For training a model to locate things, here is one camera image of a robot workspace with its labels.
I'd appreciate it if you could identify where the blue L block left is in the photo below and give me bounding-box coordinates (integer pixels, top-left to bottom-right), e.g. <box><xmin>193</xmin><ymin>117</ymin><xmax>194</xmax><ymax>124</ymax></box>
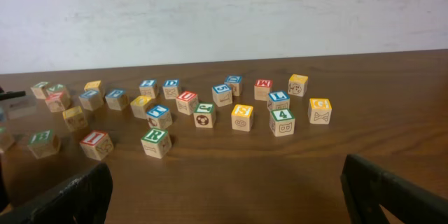
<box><xmin>79</xmin><ymin>90</ymin><xmax>104</xmax><ymax>111</ymax></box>

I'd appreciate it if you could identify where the yellow block far right top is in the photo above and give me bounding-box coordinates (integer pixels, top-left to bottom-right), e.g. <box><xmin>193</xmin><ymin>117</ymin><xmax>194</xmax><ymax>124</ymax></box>
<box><xmin>288</xmin><ymin>74</ymin><xmax>309</xmax><ymax>97</ymax></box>

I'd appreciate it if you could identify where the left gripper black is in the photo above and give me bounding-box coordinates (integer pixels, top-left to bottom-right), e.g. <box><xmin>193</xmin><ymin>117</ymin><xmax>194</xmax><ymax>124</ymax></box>
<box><xmin>0</xmin><ymin>87</ymin><xmax>26</xmax><ymax>101</ymax></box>

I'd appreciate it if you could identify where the blue T block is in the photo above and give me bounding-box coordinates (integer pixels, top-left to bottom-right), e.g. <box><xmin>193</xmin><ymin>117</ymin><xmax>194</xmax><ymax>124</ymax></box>
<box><xmin>146</xmin><ymin>104</ymin><xmax>173</xmax><ymax>130</ymax></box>

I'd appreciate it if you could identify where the blue L block right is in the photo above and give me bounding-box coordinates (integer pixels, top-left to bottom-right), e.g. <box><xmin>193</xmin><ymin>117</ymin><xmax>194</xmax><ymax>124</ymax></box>
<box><xmin>267</xmin><ymin>90</ymin><xmax>291</xmax><ymax>111</ymax></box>

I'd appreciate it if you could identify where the blue l block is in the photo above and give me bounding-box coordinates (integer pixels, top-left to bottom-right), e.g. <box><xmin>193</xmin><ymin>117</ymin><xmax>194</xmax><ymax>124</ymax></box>
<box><xmin>267</xmin><ymin>90</ymin><xmax>291</xmax><ymax>111</ymax></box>
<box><xmin>79</xmin><ymin>90</ymin><xmax>104</xmax><ymax>111</ymax></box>

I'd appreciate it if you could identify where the green j block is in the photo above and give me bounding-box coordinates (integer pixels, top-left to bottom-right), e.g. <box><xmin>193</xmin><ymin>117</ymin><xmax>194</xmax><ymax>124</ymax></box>
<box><xmin>31</xmin><ymin>81</ymin><xmax>50</xmax><ymax>99</ymax></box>
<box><xmin>193</xmin><ymin>103</ymin><xmax>216</xmax><ymax>128</ymax></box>

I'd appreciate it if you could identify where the blue 2 block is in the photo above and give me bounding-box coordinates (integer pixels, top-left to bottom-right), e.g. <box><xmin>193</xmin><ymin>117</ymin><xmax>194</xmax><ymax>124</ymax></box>
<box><xmin>139</xmin><ymin>79</ymin><xmax>159</xmax><ymax>99</ymax></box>

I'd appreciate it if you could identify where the red I block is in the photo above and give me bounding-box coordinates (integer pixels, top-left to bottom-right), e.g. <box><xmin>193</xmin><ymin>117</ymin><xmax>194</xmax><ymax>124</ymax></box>
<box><xmin>80</xmin><ymin>130</ymin><xmax>114</xmax><ymax>161</ymax></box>

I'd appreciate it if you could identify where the green J block far left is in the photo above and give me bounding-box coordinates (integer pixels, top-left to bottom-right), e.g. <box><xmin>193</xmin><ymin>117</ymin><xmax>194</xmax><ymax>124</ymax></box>
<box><xmin>31</xmin><ymin>81</ymin><xmax>50</xmax><ymax>99</ymax></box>

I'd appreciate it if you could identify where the blue P block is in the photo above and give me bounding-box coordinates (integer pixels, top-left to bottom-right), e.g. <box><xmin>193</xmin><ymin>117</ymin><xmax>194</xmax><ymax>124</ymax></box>
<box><xmin>105</xmin><ymin>89</ymin><xmax>129</xmax><ymax>111</ymax></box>

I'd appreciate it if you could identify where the yellow S block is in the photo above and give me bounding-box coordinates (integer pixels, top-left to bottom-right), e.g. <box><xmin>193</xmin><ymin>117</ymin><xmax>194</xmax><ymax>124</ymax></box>
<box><xmin>231</xmin><ymin>104</ymin><xmax>253</xmax><ymax>132</ymax></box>

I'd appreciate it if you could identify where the green J block right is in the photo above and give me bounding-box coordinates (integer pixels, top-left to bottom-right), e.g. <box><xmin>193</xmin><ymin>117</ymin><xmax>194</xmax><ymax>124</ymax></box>
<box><xmin>193</xmin><ymin>103</ymin><xmax>216</xmax><ymax>128</ymax></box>

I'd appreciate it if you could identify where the green Z block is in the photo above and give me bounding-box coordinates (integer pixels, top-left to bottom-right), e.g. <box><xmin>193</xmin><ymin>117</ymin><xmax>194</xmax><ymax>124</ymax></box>
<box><xmin>46</xmin><ymin>84</ymin><xmax>71</xmax><ymax>98</ymax></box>

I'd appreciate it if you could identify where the blue 5 block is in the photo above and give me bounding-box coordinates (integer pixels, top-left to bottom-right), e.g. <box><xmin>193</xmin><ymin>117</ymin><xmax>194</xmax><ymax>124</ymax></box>
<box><xmin>211</xmin><ymin>84</ymin><xmax>233</xmax><ymax>107</ymax></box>

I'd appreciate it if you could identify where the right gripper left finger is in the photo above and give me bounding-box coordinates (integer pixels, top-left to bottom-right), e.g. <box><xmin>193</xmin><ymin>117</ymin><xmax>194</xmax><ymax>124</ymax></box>
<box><xmin>1</xmin><ymin>163</ymin><xmax>113</xmax><ymax>224</ymax></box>

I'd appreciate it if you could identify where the green B block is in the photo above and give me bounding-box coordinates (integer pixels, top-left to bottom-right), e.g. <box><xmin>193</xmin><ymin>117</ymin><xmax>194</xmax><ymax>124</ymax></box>
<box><xmin>27</xmin><ymin>129</ymin><xmax>61</xmax><ymax>159</ymax></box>

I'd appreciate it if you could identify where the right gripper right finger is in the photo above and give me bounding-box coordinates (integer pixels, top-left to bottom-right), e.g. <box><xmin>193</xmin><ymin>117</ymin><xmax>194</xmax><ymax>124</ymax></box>
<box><xmin>340</xmin><ymin>154</ymin><xmax>447</xmax><ymax>224</ymax></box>

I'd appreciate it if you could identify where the yellow G block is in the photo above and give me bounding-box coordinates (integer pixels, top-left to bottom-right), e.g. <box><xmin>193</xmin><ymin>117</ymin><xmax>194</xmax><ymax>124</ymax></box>
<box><xmin>308</xmin><ymin>98</ymin><xmax>332</xmax><ymax>125</ymax></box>

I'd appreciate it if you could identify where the blue d block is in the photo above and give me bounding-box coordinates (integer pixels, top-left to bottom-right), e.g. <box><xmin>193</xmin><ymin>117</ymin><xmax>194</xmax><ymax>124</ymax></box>
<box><xmin>225</xmin><ymin>76</ymin><xmax>242</xmax><ymax>96</ymax></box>
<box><xmin>162</xmin><ymin>79</ymin><xmax>181</xmax><ymax>99</ymax></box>

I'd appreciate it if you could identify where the green R block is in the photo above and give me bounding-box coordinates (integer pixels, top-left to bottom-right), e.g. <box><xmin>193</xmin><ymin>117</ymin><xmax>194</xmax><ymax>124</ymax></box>
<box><xmin>141</xmin><ymin>127</ymin><xmax>172</xmax><ymax>159</ymax></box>

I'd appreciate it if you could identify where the red M block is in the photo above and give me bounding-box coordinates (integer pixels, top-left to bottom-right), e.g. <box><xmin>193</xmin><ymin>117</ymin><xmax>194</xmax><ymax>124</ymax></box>
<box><xmin>254</xmin><ymin>79</ymin><xmax>273</xmax><ymax>101</ymax></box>

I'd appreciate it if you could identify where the red A block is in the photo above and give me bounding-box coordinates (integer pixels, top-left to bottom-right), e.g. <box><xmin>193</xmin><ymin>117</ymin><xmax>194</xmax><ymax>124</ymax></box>
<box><xmin>45</xmin><ymin>92</ymin><xmax>71</xmax><ymax>113</ymax></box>

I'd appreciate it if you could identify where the red U block right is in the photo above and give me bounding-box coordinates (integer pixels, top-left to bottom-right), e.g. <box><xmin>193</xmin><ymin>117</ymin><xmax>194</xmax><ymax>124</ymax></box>
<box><xmin>176</xmin><ymin>91</ymin><xmax>199</xmax><ymax>115</ymax></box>

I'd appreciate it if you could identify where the green 4 block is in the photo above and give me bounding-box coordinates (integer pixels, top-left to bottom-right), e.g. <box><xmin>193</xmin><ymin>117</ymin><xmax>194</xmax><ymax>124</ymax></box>
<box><xmin>269</xmin><ymin>108</ymin><xmax>295</xmax><ymax>137</ymax></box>

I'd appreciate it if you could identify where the yellow block centre left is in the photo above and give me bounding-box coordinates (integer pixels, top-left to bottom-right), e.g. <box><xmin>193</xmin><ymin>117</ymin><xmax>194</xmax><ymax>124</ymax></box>
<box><xmin>62</xmin><ymin>106</ymin><xmax>88</xmax><ymax>132</ymax></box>

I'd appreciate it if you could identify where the yellow block top middle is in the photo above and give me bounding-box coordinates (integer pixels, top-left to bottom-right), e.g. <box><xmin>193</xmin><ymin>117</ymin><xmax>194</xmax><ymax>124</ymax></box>
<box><xmin>84</xmin><ymin>80</ymin><xmax>105</xmax><ymax>97</ymax></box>

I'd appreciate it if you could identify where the blue D block right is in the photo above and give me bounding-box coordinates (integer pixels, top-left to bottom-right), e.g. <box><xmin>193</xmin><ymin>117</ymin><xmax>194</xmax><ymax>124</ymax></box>
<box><xmin>225</xmin><ymin>76</ymin><xmax>242</xmax><ymax>96</ymax></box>

